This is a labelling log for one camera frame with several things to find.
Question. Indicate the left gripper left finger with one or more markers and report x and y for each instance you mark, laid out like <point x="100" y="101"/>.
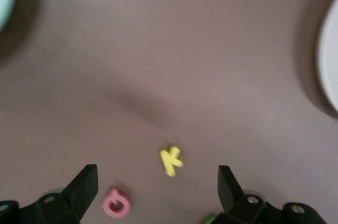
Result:
<point x="76" y="195"/>

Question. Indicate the beige plate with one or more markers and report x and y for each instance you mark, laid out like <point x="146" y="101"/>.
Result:
<point x="331" y="63"/>

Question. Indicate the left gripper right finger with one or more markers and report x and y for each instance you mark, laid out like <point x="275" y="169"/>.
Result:
<point x="229" y="192"/>

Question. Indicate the brown table cover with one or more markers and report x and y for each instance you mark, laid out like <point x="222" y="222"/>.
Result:
<point x="158" y="49"/>

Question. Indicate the green foam letter N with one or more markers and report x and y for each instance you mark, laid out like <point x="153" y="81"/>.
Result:
<point x="210" y="219"/>

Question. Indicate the pink foam letter Q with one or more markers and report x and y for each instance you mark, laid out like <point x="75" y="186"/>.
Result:
<point x="108" y="206"/>

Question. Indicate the yellow foam letter K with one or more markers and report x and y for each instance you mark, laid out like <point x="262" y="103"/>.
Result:
<point x="169" y="160"/>

